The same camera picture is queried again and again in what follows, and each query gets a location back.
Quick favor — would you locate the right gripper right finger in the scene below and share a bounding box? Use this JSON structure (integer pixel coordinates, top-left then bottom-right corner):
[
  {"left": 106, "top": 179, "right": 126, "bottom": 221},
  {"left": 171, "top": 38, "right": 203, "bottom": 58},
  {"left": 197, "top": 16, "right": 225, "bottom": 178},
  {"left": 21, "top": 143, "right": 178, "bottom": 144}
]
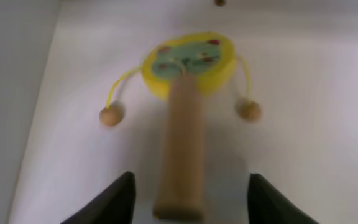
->
[{"left": 247, "top": 172, "right": 319, "bottom": 224}]

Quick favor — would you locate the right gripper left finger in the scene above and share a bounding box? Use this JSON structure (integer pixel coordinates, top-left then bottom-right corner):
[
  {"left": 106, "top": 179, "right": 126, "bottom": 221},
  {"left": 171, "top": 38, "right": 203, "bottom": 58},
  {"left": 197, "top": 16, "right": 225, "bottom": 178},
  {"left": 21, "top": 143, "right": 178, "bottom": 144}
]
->
[{"left": 60, "top": 170, "right": 136, "bottom": 224}]

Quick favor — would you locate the yellow wooden rattle drum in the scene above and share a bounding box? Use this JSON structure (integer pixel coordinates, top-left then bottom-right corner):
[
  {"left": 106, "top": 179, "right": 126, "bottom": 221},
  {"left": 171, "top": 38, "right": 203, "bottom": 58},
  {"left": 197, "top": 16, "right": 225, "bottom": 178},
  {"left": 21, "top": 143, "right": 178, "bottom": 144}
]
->
[{"left": 99, "top": 30, "right": 262, "bottom": 220}]

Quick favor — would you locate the white shelf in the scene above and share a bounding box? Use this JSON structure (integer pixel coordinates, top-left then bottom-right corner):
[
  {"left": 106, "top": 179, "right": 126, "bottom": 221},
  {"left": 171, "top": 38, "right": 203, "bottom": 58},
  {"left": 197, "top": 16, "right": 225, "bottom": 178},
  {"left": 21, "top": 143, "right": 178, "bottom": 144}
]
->
[{"left": 0, "top": 0, "right": 358, "bottom": 224}]

